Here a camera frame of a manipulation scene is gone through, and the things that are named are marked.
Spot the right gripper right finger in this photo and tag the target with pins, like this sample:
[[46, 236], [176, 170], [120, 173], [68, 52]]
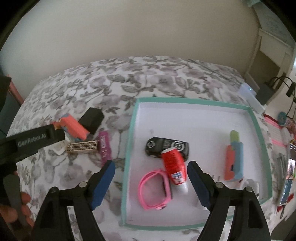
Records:
[[248, 223]]

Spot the black plugged power adapter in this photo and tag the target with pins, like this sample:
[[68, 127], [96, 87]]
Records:
[[264, 93]]

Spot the teal white shallow tray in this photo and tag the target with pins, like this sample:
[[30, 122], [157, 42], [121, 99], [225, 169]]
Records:
[[205, 125]]

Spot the black charger block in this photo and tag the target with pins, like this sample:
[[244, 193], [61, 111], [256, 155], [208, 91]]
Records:
[[92, 119]]

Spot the gold black patterned lighter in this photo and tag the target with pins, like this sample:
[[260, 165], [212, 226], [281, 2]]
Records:
[[82, 147]]

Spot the person's left hand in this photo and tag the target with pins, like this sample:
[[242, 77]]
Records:
[[17, 209]]

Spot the magenta lighter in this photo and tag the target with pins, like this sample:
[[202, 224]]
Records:
[[104, 146]]

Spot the red glue tube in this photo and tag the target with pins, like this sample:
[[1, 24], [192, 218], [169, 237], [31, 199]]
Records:
[[175, 168]]

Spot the pink white crochet mat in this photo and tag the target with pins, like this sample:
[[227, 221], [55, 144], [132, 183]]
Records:
[[280, 135]]

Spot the white usb wall charger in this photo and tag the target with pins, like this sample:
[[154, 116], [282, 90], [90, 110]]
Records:
[[252, 184]]

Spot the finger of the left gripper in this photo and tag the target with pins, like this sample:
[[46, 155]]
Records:
[[25, 144]]

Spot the white power strip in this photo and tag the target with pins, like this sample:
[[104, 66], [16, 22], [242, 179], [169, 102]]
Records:
[[249, 94]]

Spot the coral blue toy knife large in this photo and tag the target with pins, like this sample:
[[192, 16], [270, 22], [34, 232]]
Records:
[[71, 126]]

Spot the pink watch band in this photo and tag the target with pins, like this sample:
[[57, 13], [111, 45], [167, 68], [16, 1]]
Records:
[[154, 190]]

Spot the white hair claw clip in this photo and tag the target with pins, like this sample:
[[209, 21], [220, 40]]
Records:
[[60, 147]]

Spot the floral grey white blanket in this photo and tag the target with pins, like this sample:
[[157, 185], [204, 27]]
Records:
[[113, 86]]

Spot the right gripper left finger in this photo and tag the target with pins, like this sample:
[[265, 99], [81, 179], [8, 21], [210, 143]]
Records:
[[53, 222]]

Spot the black toy car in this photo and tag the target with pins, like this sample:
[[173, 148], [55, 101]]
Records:
[[156, 145]]

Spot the coral blue green toy knife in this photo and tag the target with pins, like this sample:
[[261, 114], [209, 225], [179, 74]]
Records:
[[234, 163]]

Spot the white shelf unit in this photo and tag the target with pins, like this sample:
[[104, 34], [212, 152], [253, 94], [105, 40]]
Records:
[[272, 57]]

